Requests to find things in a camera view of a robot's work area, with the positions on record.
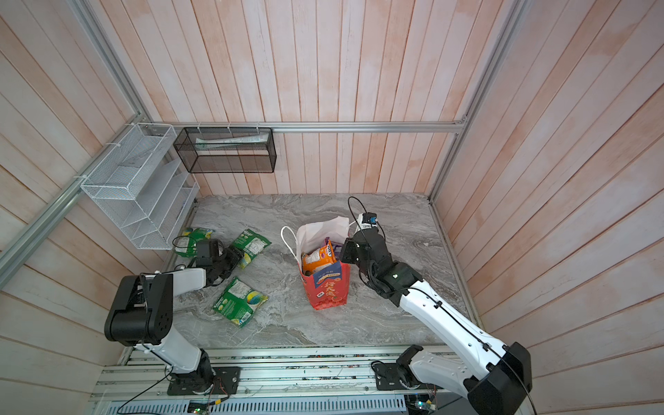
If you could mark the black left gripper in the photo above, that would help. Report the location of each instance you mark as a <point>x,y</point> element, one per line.
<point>234,256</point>

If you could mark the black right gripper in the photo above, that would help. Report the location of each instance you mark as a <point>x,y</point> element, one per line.
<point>351,245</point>

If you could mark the green candy bag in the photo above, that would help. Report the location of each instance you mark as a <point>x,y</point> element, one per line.
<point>239,302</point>
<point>185,244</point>
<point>250,244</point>

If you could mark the orange candy bag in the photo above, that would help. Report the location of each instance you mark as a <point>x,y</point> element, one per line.
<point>318,259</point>

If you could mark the red paper bag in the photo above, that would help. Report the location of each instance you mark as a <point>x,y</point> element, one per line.
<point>329,287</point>

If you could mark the purple candy bag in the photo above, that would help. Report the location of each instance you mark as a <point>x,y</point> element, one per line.
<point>336,247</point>

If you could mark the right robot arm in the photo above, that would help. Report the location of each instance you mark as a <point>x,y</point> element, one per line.
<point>494,377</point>

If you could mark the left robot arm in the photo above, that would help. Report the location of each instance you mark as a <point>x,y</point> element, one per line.
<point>141,315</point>

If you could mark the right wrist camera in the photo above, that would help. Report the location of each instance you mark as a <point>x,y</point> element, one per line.
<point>367,220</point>

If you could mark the white wire mesh shelf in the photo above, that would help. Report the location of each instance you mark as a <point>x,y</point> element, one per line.
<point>146,196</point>

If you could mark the black wire mesh basket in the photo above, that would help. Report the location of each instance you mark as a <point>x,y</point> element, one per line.
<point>205,150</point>

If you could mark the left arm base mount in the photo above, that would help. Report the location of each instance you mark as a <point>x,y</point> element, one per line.
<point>216,380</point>

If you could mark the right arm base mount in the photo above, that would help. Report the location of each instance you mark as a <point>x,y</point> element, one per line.
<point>398,375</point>

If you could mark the aluminium frame rail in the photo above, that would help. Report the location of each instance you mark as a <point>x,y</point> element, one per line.
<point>29,240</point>

